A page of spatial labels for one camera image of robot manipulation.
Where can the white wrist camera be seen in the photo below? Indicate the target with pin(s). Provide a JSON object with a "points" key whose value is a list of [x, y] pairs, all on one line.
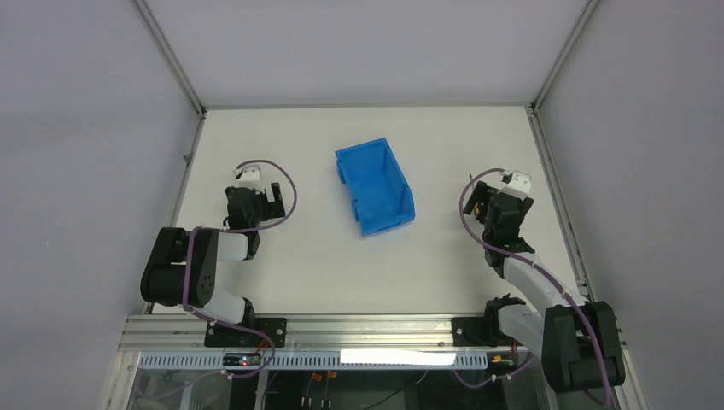
{"points": [[249, 177], [517, 184]]}

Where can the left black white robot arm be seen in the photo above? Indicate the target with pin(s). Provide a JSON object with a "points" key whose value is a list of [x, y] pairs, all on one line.
{"points": [[182, 267]]}

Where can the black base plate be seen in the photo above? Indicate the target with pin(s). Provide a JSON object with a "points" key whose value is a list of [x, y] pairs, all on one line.
{"points": [[219, 336], [478, 331]]}

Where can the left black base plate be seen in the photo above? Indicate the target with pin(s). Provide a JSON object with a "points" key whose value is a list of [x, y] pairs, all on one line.
{"points": [[219, 336]]}

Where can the aluminium frame rail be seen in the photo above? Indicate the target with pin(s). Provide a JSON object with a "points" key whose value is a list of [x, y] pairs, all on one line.
{"points": [[304, 332]]}

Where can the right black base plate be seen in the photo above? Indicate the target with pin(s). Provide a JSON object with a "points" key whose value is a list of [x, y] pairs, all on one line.
{"points": [[478, 331]]}

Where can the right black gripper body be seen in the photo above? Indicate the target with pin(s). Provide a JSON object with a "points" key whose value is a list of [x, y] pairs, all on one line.
{"points": [[482, 197]]}

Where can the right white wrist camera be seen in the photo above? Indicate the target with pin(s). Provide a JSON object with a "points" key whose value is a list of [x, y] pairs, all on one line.
{"points": [[517, 184]]}

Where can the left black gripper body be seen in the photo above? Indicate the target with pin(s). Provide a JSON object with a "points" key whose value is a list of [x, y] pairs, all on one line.
{"points": [[269, 204]]}

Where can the white slotted cable duct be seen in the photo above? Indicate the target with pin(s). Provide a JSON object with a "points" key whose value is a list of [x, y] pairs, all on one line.
{"points": [[345, 359]]}

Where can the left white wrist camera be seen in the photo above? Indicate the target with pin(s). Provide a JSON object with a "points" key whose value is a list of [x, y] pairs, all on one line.
{"points": [[249, 177]]}

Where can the blue plastic storage bin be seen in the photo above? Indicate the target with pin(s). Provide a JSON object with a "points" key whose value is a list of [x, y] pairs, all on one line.
{"points": [[381, 198]]}

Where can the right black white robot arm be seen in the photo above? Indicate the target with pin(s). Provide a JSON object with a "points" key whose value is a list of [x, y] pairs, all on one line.
{"points": [[576, 341]]}

